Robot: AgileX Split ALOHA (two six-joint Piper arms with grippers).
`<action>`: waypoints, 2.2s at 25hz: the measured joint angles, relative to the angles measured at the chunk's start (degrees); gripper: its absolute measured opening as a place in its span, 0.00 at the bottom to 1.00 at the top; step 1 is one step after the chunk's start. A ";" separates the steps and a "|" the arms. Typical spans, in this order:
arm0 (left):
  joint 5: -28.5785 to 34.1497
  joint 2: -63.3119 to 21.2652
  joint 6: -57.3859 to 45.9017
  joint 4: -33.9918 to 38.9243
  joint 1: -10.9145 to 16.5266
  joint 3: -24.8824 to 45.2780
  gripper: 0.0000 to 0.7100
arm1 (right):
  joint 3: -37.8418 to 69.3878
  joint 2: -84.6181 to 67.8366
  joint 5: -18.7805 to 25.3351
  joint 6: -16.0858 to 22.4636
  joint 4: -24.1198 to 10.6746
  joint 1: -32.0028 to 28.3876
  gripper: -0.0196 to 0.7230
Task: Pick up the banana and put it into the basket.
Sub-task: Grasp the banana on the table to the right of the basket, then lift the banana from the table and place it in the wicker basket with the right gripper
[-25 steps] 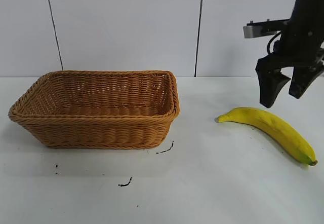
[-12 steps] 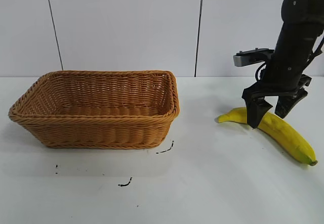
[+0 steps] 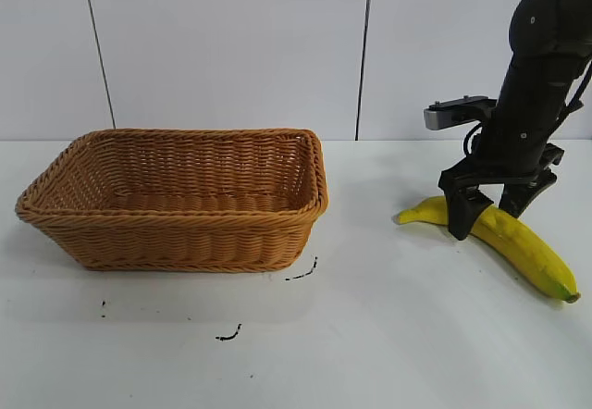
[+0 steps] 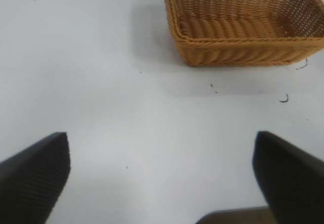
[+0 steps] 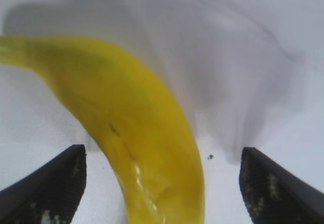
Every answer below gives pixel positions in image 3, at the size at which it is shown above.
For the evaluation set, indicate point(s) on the yellow banana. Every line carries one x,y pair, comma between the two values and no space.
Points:
518,242

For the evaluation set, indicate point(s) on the brown woven wicker basket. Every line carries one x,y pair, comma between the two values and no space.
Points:
185,242

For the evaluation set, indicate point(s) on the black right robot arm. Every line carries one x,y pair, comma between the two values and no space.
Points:
546,16

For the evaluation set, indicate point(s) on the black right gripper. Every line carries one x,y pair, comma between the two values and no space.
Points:
522,122

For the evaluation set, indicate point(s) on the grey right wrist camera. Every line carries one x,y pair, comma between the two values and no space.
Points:
444,115

